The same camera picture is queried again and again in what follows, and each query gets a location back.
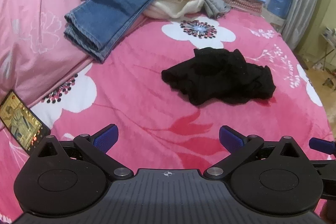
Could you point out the cream fleece garment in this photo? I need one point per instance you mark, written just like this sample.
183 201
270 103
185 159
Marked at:
176 2

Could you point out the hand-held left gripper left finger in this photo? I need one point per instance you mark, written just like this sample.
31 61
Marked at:
106 138

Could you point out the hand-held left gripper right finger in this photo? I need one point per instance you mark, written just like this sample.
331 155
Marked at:
231 138

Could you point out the white box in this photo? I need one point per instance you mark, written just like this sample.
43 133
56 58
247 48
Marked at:
273 18

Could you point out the smartphone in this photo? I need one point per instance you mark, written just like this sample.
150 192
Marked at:
21 121

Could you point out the pink floral blanket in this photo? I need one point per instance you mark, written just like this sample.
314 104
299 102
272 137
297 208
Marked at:
157 108

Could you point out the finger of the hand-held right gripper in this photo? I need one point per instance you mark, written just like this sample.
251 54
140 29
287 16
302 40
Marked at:
321 145

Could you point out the light pink quilt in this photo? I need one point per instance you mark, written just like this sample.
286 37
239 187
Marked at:
31 16

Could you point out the metal drying rack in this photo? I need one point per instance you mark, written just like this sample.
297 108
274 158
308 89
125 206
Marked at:
328 37

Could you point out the black printed t-shirt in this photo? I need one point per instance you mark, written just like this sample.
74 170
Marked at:
220 77

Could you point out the blue jeans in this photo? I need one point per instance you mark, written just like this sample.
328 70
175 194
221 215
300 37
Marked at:
115 8

